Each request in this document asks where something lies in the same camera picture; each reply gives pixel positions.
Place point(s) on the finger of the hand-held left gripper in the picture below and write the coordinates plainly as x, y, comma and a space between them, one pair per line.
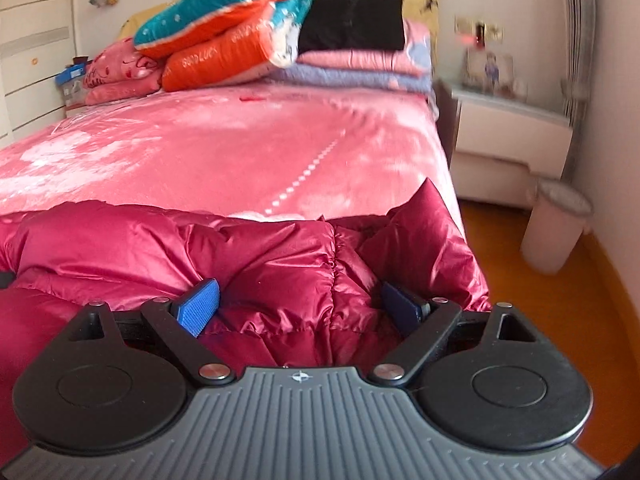
6, 280

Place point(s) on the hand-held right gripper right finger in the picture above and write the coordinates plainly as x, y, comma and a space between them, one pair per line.
400, 307

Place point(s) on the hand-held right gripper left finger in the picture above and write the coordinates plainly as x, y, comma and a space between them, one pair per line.
197, 310

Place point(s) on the red down jacket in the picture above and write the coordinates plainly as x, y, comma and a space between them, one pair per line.
150, 250

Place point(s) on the pink bed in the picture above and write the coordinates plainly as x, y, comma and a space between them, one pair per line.
225, 145

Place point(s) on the white trash bin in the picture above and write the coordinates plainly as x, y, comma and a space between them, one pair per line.
555, 230

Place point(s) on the white nightstand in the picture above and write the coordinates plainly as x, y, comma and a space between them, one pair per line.
510, 135

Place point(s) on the blue box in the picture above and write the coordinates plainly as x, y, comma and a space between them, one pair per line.
72, 82

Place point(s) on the white wardrobe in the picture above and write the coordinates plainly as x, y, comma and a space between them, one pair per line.
30, 50

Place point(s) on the pink printed pillow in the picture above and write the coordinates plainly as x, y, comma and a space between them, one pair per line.
115, 75

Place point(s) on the lilac folded blanket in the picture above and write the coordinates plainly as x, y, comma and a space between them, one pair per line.
350, 80

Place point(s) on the pink folded blanket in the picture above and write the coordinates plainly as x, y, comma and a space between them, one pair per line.
415, 47

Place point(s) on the black folded cloth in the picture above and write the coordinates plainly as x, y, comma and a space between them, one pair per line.
350, 22

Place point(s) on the teal and orange quilt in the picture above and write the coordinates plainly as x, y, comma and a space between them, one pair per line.
200, 15

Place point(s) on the grey pleated curtain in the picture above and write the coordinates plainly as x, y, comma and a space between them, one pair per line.
577, 60

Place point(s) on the photo frame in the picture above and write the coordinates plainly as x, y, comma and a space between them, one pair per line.
492, 72

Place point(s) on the wall socket panel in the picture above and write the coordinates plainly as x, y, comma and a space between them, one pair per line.
480, 30

